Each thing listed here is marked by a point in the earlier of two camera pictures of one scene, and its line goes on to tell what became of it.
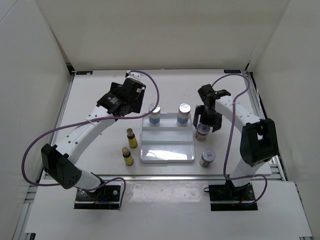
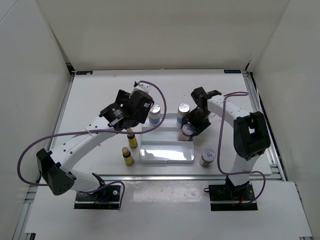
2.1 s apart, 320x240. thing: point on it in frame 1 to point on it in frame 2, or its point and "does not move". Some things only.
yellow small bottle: [132, 139] does not move
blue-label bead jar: [183, 115] does not move
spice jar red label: [202, 131] to [187, 131]
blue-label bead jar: [154, 116] does not move
